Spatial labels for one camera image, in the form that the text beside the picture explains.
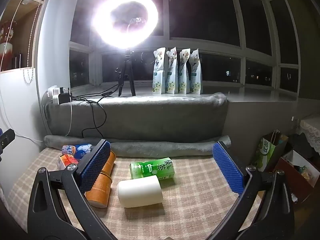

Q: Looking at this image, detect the black tripod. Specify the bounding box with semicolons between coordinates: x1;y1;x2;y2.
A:
116;49;137;97

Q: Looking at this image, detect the white lace cloth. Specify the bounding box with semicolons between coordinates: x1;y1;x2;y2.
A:
298;114;320;153

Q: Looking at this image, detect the black power adapter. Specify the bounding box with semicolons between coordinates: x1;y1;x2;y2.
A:
58;92;73;105

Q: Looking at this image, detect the green tea carton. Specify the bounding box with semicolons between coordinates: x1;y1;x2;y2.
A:
129;157;175;182

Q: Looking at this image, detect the ring light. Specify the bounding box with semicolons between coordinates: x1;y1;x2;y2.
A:
91;0;160;51

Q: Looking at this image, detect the white power strip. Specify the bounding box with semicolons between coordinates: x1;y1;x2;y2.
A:
46;85;71;106

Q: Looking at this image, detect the red white vase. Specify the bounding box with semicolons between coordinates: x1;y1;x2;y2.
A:
0;20;17;72

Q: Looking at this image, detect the wooden shelf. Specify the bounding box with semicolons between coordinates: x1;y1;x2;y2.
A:
0;0;53;73

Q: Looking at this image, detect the rolled grey blanket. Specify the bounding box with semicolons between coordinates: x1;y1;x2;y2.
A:
44;134;232;157

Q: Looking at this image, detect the white cable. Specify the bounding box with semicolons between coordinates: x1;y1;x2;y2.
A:
0;90;44;143

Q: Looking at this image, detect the blue drink can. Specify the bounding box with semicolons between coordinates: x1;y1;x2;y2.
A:
62;144;94;161

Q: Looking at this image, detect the white green stand-up pouch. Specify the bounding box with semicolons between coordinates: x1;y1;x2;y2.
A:
165;46;179;95
189;48;202;96
152;47;167;96
178;47;192;95

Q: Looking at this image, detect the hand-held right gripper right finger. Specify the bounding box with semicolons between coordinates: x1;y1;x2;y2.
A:
212;141;296;240

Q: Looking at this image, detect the white cup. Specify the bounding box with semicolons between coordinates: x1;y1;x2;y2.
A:
117;175;164;208

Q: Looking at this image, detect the green paper bag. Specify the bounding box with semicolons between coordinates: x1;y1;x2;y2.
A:
251;129;290;172

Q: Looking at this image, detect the brown cardboard box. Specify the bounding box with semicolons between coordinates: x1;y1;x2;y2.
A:
271;149;320;205

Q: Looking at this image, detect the black cable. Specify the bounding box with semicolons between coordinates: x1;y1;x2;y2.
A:
71;82;120;141

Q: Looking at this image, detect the small orange drink carton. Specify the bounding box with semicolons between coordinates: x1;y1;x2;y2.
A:
57;154;81;171

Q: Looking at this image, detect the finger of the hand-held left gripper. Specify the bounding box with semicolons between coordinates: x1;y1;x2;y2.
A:
0;128;16;163

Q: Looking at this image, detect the beige checked cloth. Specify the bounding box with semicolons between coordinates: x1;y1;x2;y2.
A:
4;147;266;240

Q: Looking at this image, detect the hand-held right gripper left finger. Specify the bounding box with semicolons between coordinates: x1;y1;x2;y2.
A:
27;139;112;240

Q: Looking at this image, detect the white bead cord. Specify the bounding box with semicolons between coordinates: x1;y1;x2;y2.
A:
22;0;54;83

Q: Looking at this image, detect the orange cylinder tube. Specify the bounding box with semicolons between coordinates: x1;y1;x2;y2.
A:
84;150;117;208

